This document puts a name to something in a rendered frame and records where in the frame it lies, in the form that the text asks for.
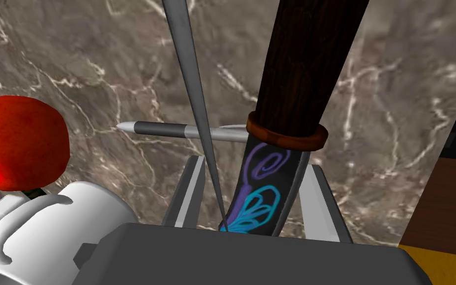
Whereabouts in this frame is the grey and black pen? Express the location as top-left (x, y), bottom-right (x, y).
top-left (116, 121), bottom-right (250, 143)

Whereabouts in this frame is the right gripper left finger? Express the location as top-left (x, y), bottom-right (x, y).
top-left (161, 155), bottom-right (207, 229)

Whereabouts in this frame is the red apple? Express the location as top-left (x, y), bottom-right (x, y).
top-left (0, 95), bottom-right (71, 192)

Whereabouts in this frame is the dark wood handled butterfly knife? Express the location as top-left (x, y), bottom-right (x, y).
top-left (218, 0), bottom-right (370, 237)

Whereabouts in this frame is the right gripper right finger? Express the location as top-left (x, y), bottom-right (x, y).
top-left (296, 164), bottom-right (354, 243)

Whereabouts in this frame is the white mug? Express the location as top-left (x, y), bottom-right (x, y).
top-left (0, 181), bottom-right (138, 285)

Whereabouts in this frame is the grey pointed blade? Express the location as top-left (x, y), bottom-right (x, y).
top-left (160, 0), bottom-right (229, 233)

